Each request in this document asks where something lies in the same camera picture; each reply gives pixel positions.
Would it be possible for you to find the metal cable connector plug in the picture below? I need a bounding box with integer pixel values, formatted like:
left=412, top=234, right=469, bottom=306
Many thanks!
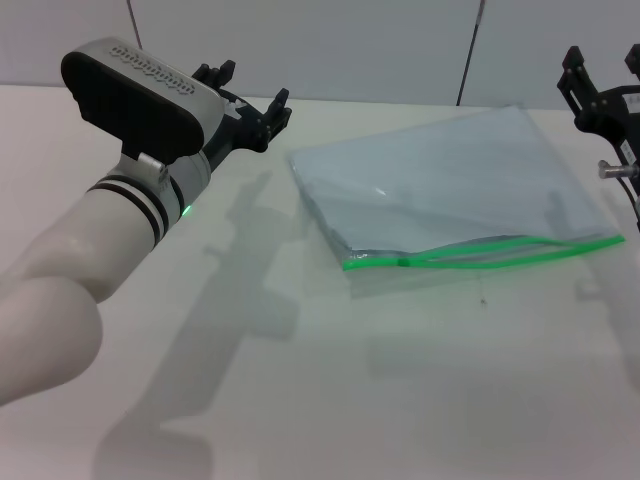
left=598, top=159, right=640, bottom=180

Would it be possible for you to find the clear document bag green zipper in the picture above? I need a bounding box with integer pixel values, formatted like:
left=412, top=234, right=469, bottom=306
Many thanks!
left=288, top=104, right=626, bottom=272

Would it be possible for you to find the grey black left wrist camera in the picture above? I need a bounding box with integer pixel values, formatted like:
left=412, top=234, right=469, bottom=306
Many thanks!
left=60, top=36, right=225, bottom=166

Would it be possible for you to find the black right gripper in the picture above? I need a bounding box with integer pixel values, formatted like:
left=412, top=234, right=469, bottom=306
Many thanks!
left=557, top=43, right=640, bottom=197

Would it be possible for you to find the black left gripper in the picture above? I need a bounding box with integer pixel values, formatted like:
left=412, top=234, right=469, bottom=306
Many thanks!
left=189, top=59, right=293, bottom=171

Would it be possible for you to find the thin black cable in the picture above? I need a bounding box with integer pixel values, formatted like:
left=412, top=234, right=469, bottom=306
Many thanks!
left=619, top=177, right=640, bottom=221

